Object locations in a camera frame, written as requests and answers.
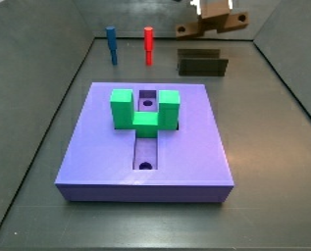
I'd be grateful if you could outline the dark grey fixture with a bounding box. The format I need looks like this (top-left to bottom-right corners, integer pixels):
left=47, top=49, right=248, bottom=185
left=177, top=49, right=227, bottom=76

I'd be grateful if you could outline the green U-shaped block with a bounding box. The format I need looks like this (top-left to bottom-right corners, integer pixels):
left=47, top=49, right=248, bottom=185
left=110, top=89, right=179, bottom=138

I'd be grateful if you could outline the purple base block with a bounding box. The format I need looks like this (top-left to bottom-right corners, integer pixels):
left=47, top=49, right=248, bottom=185
left=55, top=82, right=233, bottom=202

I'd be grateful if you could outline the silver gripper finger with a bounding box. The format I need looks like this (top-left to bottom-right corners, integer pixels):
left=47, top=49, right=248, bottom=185
left=226, top=0, right=233, bottom=9
left=189, top=0, right=201, bottom=15

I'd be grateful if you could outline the blue peg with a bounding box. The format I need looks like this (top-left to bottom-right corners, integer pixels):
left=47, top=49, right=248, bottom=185
left=104, top=26, right=116, bottom=66

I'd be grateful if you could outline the red peg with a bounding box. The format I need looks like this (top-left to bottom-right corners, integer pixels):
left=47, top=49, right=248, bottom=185
left=143, top=26, right=154, bottom=66

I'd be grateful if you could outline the brown T-shaped block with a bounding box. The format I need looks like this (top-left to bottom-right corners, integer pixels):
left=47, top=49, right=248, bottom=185
left=175, top=0, right=249, bottom=39

